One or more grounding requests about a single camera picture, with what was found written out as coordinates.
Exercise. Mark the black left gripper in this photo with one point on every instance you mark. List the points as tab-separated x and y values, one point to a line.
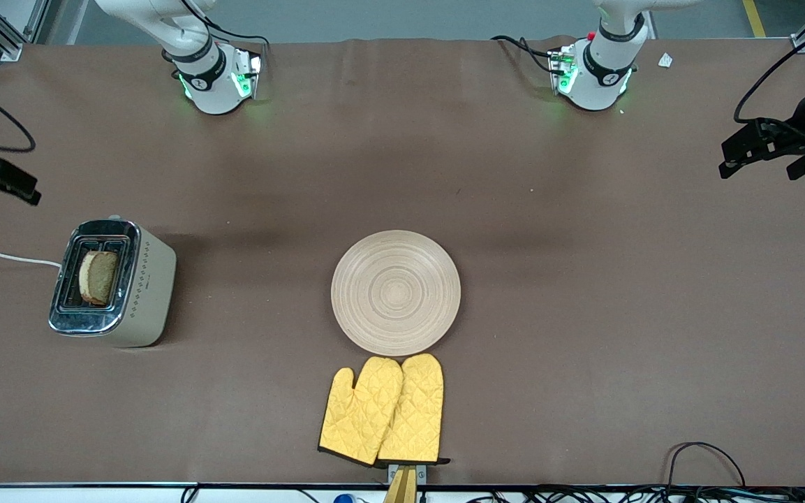
801	119

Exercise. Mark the brown bread slice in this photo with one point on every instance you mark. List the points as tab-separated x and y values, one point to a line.
100	278

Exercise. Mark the round light wooden plate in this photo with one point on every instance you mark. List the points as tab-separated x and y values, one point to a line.
395	293

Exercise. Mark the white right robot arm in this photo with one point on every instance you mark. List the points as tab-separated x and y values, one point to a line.
210	80

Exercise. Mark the beige chrome two-slot toaster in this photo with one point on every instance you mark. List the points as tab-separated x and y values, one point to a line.
144	286

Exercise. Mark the metal base connector plate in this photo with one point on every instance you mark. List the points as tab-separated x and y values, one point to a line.
254	70
557	66

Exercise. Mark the small white paper scrap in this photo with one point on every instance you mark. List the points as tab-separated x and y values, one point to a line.
665	61

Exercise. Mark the brown table cover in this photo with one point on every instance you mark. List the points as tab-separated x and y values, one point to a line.
402	175

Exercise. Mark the yellow quilted oven mitt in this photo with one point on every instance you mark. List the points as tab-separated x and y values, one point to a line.
416	405
357	412

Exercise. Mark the small blue object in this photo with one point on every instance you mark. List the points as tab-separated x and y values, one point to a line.
343	499

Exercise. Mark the small metal bracket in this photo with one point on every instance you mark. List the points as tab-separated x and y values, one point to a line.
422	473

